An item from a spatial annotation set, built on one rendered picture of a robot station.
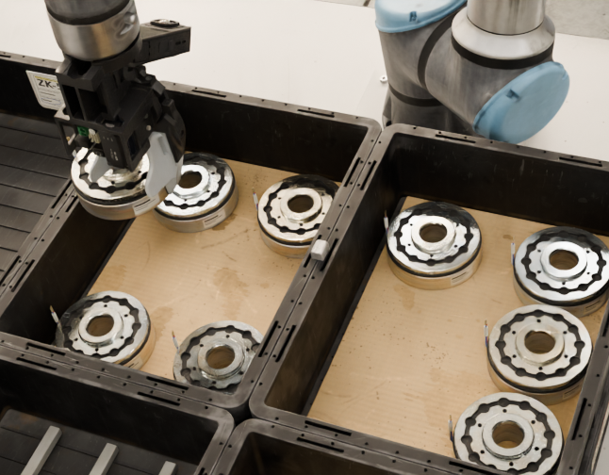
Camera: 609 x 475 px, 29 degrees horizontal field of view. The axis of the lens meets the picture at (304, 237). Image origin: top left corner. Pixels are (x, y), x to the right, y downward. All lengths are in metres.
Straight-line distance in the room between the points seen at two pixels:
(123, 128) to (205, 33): 0.80
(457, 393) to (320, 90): 0.65
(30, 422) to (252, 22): 0.82
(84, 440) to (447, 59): 0.59
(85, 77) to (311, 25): 0.84
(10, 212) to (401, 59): 0.51
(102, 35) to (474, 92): 0.49
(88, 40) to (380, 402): 0.46
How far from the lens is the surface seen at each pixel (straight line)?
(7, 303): 1.25
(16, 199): 1.50
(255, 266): 1.33
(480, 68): 1.33
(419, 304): 1.27
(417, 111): 1.52
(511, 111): 1.34
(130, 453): 1.22
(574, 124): 1.64
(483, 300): 1.27
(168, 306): 1.32
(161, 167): 1.16
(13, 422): 1.29
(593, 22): 2.91
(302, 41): 1.81
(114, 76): 1.08
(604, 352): 1.12
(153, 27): 1.15
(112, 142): 1.09
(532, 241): 1.28
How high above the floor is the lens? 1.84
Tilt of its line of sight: 48 degrees down
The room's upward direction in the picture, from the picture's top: 11 degrees counter-clockwise
